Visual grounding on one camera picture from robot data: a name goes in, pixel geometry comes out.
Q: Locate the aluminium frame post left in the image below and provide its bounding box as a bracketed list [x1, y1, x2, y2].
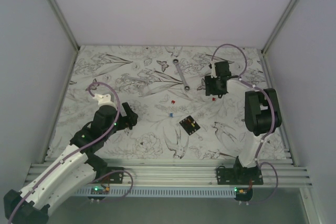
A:
[33, 0, 80, 51]

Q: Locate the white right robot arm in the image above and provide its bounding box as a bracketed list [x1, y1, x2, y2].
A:
[204, 61, 282, 185]

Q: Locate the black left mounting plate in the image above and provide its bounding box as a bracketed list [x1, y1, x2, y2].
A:
[91, 167, 124, 185]

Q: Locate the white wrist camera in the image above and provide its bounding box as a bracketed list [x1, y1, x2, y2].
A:
[209, 61, 217, 78]
[93, 93, 117, 109]

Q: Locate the black mounting plate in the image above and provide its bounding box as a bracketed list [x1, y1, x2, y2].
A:
[91, 167, 124, 185]
[216, 166, 264, 186]

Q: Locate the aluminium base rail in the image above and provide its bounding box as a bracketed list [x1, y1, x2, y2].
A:
[25, 158, 313, 188]

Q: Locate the aluminium frame post right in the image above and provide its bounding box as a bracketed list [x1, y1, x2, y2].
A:
[261, 0, 316, 54]

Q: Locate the clear plastic fuse cover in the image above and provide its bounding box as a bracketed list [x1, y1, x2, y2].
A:
[138, 85, 151, 97]

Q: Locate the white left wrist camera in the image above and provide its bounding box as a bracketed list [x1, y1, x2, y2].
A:
[93, 93, 117, 109]

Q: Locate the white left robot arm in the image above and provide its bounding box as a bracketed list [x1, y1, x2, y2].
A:
[4, 102, 138, 223]

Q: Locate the aluminium frame post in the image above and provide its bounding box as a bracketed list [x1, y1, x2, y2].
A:
[261, 0, 316, 54]
[33, 0, 80, 51]

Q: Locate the silver ratchet wrench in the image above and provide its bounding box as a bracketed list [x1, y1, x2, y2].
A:
[173, 59, 190, 91]

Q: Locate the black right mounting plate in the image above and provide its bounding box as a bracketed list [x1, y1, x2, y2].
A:
[216, 166, 264, 186]

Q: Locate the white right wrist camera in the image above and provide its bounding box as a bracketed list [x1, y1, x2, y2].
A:
[209, 61, 217, 78]

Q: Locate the white slotted cable duct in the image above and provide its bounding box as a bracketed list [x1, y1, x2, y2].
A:
[75, 186, 238, 198]

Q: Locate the black fuse box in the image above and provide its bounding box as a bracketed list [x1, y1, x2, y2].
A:
[179, 115, 201, 135]

